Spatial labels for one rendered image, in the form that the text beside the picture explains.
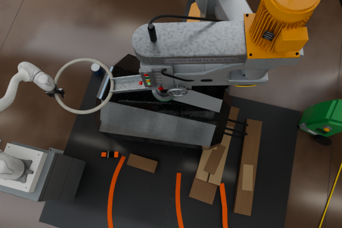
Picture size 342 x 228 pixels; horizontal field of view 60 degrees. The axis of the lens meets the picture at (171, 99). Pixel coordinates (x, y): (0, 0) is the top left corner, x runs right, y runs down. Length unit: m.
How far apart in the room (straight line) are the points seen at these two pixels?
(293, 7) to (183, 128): 1.45
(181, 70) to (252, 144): 1.47
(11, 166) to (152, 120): 1.11
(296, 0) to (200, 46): 0.56
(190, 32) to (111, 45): 2.10
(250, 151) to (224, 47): 1.67
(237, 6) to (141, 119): 1.20
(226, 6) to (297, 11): 0.79
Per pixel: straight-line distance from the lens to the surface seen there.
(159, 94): 2.49
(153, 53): 1.70
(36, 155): 2.63
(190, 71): 1.97
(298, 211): 3.40
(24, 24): 4.31
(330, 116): 3.06
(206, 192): 3.06
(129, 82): 2.46
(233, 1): 2.15
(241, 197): 3.13
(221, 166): 2.99
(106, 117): 2.67
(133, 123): 2.61
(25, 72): 2.36
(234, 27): 1.79
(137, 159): 3.13
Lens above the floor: 3.21
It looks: 72 degrees down
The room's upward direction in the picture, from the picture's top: 10 degrees counter-clockwise
